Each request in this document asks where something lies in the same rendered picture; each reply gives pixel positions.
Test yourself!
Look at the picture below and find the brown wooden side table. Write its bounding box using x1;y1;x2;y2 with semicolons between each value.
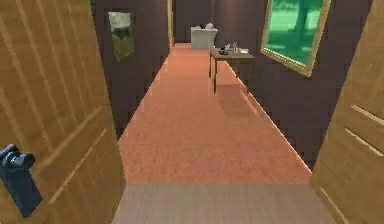
208;47;256;95

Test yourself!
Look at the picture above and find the small framed landscape picture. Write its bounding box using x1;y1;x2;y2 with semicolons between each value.
107;11;136;63

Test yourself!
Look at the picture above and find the large gold-framed green picture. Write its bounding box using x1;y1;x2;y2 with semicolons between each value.
259;0;332;78

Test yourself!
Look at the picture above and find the light wooden room door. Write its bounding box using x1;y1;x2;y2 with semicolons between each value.
0;0;127;224

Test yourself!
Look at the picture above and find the light wooden panelled door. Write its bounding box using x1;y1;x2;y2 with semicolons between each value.
309;0;384;224

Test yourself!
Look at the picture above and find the light wooden door frame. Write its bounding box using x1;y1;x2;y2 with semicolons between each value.
167;0;175;50

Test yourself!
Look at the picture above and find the black door handle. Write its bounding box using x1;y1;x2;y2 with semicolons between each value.
0;143;44;218

